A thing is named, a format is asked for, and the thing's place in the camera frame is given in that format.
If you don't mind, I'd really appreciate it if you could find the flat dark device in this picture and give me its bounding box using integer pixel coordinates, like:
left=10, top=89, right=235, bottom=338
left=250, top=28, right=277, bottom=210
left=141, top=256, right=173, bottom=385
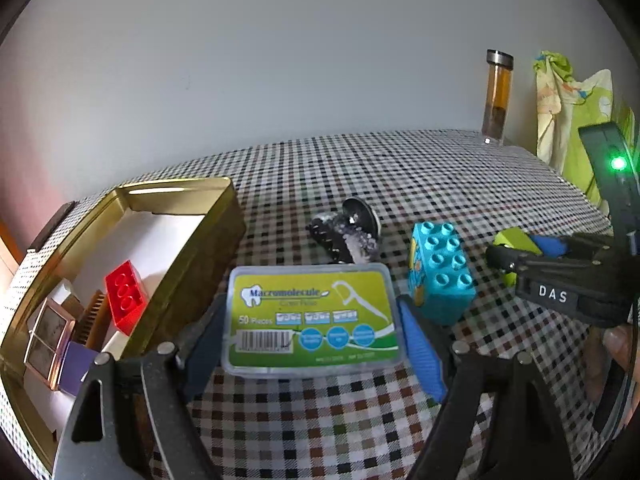
left=27, top=201, right=76, bottom=252

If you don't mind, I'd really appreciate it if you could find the black crystal hair clip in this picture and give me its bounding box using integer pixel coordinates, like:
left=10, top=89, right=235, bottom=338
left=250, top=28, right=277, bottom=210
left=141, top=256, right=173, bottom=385
left=306, top=198, right=382, bottom=264

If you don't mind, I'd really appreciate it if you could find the large white box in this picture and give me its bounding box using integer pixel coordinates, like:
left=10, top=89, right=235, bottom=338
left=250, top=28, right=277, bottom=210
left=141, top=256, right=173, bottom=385
left=15, top=370, right=71, bottom=436

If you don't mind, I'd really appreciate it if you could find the purple box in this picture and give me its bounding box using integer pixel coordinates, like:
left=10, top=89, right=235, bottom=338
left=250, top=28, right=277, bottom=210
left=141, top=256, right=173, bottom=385
left=57, top=341, right=101, bottom=397

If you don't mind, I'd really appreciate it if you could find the small white box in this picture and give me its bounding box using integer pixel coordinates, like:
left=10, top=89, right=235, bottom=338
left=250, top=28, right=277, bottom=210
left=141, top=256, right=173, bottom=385
left=50, top=280, right=76, bottom=306

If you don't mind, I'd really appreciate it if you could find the person's right hand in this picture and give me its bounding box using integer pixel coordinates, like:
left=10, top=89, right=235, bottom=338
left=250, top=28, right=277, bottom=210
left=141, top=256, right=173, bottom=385
left=585, top=324, right=635, bottom=403

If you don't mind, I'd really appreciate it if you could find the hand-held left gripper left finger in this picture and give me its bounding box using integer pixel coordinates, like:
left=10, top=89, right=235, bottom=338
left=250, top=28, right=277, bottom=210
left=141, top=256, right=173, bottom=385
left=52, top=292, right=231, bottom=480

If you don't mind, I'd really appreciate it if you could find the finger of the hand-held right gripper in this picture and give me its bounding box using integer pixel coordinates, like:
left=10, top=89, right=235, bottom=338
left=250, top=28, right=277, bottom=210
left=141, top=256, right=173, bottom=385
left=486, top=244, right=603, bottom=281
left=529, top=232, right=617, bottom=262

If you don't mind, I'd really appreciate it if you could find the yellow-green cloth bag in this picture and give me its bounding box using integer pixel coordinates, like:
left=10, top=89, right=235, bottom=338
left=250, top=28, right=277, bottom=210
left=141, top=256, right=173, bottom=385
left=532, top=50, right=637, bottom=196

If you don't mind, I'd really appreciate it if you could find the brown eyeshadow palette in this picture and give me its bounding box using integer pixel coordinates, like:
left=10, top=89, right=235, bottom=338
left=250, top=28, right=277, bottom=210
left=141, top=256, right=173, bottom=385
left=22, top=297, right=77, bottom=391

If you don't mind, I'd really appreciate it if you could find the teal building block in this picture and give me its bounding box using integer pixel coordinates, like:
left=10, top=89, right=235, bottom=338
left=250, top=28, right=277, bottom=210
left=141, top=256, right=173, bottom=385
left=407, top=221, right=477, bottom=326

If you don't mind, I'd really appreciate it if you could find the yellow-green floss pick box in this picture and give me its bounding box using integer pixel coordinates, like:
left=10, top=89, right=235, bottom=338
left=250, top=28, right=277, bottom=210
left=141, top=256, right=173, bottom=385
left=221, top=261, right=410, bottom=377

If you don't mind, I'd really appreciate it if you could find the brown comb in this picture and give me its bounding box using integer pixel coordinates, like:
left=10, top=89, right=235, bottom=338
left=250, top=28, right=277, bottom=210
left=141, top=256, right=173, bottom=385
left=80, top=290, right=112, bottom=351

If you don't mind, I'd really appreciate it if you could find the gold tin box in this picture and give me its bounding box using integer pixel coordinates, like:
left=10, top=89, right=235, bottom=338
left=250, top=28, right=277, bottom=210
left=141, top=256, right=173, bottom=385
left=0, top=176, right=247, bottom=471

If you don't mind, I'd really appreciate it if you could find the red building brick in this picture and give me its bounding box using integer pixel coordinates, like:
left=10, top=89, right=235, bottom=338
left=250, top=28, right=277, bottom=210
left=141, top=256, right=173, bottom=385
left=104, top=260, right=151, bottom=335

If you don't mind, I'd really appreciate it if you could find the checkered tablecloth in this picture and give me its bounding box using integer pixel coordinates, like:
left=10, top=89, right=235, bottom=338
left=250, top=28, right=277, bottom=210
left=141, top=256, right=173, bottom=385
left=0, top=130, right=640, bottom=480

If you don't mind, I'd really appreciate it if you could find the glass tea bottle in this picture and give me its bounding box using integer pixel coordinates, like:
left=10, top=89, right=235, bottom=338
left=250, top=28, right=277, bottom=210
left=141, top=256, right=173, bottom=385
left=481, top=49, right=514, bottom=147

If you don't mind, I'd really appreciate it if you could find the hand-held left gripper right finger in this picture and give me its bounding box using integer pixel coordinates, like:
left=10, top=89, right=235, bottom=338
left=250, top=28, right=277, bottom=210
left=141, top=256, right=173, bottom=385
left=395, top=295, right=581, bottom=480

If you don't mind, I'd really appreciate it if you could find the green soccer-print building block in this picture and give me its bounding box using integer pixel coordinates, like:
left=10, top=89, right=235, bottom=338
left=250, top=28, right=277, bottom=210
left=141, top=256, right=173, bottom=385
left=492, top=227, right=544, bottom=289

